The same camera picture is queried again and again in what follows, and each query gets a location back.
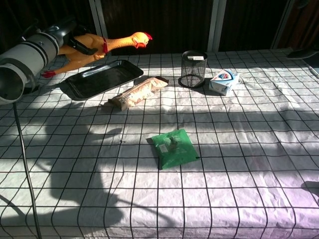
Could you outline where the beige snack packet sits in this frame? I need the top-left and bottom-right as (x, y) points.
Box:
(108, 77), (169, 110)

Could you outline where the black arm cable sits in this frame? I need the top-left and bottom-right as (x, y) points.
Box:
(12, 102), (43, 239)

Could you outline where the dark metal tray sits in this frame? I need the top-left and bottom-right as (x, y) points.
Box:
(60, 59), (145, 101)

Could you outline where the grey window frame bar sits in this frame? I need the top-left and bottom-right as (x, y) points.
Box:
(270, 0), (297, 49)
(208, 0), (226, 52)
(88, 0), (108, 38)

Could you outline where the black mesh pen cup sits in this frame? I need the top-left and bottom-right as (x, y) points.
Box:
(178, 50), (208, 88)

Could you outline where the white and blue tissue box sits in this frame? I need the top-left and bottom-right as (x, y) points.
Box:
(208, 69), (240, 96)

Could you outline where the orange rubber chicken toy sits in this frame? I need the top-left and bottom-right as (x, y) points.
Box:
(41, 31), (153, 78)

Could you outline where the green snack pouch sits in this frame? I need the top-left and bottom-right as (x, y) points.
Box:
(146, 128), (200, 171)

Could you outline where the white black-checked tablecloth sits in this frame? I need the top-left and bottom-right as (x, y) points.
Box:
(0, 48), (319, 239)

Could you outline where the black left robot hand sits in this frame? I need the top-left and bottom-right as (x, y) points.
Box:
(47, 16), (99, 55)

